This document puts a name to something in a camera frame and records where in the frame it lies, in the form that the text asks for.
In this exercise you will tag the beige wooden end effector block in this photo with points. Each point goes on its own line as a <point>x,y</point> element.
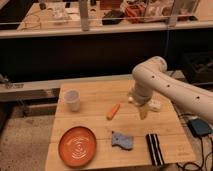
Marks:
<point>143,111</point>

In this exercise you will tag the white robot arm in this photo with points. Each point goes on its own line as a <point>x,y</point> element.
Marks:
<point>149,76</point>

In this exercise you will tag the white tube bottle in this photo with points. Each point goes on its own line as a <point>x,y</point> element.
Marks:
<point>153,105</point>

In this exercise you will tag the orange carrot toy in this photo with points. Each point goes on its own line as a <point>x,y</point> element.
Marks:
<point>110,115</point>

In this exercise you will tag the blue sponge cloth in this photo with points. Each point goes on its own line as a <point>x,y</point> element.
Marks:
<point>122,141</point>

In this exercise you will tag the black white striped block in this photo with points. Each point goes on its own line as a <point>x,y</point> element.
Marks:
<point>154,150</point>

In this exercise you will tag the translucent plastic cup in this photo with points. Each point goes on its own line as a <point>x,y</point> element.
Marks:
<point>72,100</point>

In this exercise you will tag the orange round plate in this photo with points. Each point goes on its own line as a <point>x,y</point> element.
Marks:
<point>77,146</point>

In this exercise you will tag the orange red tool on bench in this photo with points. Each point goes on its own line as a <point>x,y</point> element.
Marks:
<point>135,13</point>

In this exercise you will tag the black object on bench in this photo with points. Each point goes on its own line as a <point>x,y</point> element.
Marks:
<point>112,17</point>

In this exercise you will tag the right metal post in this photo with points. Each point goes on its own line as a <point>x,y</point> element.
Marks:
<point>172,20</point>

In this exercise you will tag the metal post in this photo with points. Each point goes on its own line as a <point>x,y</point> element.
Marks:
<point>83,9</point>
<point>172,20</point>

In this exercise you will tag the metal rail beam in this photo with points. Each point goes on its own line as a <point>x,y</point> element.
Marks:
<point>46,89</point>

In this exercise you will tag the left metal post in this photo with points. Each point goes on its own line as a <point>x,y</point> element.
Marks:
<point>83,9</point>

